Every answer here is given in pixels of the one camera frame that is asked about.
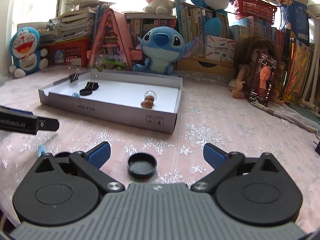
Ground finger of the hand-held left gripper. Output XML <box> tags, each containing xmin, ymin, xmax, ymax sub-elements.
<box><xmin>0</xmin><ymin>106</ymin><xmax>34</xmax><ymax>117</ymax></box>
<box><xmin>37</xmin><ymin>117</ymin><xmax>60</xmax><ymax>132</ymax></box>

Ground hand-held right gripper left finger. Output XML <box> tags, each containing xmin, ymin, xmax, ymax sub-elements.
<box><xmin>25</xmin><ymin>141</ymin><xmax>125</xmax><ymax>193</ymax></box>

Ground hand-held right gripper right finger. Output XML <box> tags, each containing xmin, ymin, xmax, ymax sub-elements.
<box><xmin>190</xmin><ymin>143</ymin><xmax>290</xmax><ymax>193</ymax></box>

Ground black binder clip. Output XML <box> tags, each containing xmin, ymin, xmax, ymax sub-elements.
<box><xmin>68</xmin><ymin>67</ymin><xmax>80</xmax><ymax>83</ymax></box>
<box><xmin>86</xmin><ymin>75</ymin><xmax>100</xmax><ymax>90</ymax></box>

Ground white cardboard box tray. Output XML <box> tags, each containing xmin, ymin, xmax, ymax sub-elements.
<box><xmin>38</xmin><ymin>69</ymin><xmax>183</xmax><ymax>134</ymax></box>

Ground pink snowflake tablecloth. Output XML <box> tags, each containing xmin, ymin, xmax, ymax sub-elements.
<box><xmin>0</xmin><ymin>65</ymin><xmax>320</xmax><ymax>180</ymax></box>

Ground blue cat robot plush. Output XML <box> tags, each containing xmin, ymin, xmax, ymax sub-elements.
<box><xmin>9</xmin><ymin>27</ymin><xmax>48</xmax><ymax>78</ymax></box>

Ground large red plastic basket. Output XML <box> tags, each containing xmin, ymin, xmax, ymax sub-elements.
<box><xmin>41</xmin><ymin>37</ymin><xmax>93</xmax><ymax>67</ymax></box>

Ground wooden drawer box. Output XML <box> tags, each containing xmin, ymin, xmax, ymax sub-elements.
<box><xmin>176</xmin><ymin>56</ymin><xmax>240</xmax><ymax>78</ymax></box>

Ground smartphone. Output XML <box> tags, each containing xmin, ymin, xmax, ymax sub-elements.
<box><xmin>247</xmin><ymin>52</ymin><xmax>278</xmax><ymax>107</ymax></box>

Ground crumpled silver bag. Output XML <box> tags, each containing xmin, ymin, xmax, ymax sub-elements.
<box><xmin>47</xmin><ymin>19</ymin><xmax>61</xmax><ymax>31</ymax></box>

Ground pale blue cloth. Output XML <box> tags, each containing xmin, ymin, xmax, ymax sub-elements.
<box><xmin>287</xmin><ymin>104</ymin><xmax>320</xmax><ymax>130</ymax></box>

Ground pink triangular house model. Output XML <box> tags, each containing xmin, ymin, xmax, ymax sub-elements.
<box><xmin>87</xmin><ymin>8</ymin><xmax>143</xmax><ymax>72</ymax></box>

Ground stack of papers and books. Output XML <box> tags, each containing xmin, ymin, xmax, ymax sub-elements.
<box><xmin>46</xmin><ymin>0</ymin><xmax>117</xmax><ymax>43</ymax></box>

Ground white printed carton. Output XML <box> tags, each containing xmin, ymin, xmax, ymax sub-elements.
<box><xmin>204</xmin><ymin>35</ymin><xmax>237</xmax><ymax>64</ymax></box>

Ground brown haired doll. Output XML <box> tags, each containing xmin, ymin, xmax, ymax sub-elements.
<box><xmin>229</xmin><ymin>35</ymin><xmax>285</xmax><ymax>105</ymax></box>

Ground shiny colourful folders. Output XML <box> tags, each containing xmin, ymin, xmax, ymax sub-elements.
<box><xmin>284</xmin><ymin>39</ymin><xmax>313</xmax><ymax>103</ymax></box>

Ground blue alien plush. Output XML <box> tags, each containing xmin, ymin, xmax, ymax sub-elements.
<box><xmin>132</xmin><ymin>26</ymin><xmax>200</xmax><ymax>75</ymax></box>

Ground white pipe rack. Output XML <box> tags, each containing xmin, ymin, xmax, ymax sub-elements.
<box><xmin>299</xmin><ymin>4</ymin><xmax>320</xmax><ymax>110</ymax></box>

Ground row of upright books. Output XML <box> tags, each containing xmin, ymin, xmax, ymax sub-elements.
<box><xmin>94</xmin><ymin>0</ymin><xmax>293</xmax><ymax>63</ymax></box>

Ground small red plastic basket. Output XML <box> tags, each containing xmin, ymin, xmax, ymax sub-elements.
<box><xmin>231</xmin><ymin>0</ymin><xmax>278</xmax><ymax>25</ymax></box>

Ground tall blue carton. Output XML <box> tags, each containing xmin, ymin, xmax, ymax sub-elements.
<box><xmin>279</xmin><ymin>0</ymin><xmax>310</xmax><ymax>44</ymax></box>

